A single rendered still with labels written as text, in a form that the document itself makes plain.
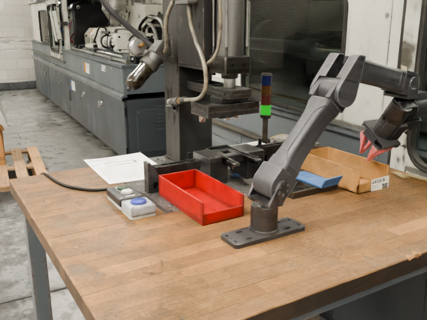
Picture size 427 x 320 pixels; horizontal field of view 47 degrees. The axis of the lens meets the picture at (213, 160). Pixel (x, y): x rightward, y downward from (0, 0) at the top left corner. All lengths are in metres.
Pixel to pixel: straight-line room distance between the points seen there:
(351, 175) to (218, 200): 0.39
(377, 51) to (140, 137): 3.10
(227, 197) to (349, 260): 0.38
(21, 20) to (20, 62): 0.80
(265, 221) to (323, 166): 0.47
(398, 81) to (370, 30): 0.61
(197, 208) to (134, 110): 3.43
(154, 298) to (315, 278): 0.31
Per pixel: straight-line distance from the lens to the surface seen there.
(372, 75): 1.25
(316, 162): 1.56
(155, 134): 4.68
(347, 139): 1.98
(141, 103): 4.59
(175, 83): 1.66
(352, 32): 1.98
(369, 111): 1.92
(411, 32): 1.72
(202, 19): 1.48
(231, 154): 1.48
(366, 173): 1.57
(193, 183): 1.43
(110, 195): 1.36
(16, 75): 10.58
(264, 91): 1.74
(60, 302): 2.69
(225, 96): 1.43
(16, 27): 10.53
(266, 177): 1.10
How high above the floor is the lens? 1.38
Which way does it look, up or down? 16 degrees down
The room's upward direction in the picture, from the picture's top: straight up
